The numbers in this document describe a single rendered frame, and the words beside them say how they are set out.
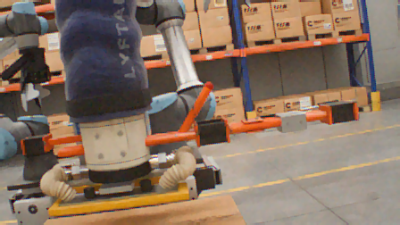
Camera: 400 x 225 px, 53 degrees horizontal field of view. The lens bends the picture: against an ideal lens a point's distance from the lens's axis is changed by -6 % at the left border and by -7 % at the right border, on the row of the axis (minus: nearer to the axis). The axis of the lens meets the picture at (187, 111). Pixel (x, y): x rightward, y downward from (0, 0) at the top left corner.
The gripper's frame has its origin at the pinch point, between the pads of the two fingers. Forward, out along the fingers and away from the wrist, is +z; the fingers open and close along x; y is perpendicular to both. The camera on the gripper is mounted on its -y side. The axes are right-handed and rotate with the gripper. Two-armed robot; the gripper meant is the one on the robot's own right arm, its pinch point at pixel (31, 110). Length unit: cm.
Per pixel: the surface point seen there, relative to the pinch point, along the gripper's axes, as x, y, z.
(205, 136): -30, 53, 12
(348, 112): -29, 92, 11
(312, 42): 684, 331, -29
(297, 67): 822, 337, 21
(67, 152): -28.9, 17.6, 10.9
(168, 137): -29, 44, 11
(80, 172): -27.6, 19.8, 16.9
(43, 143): -3.2, 3.0, 10.8
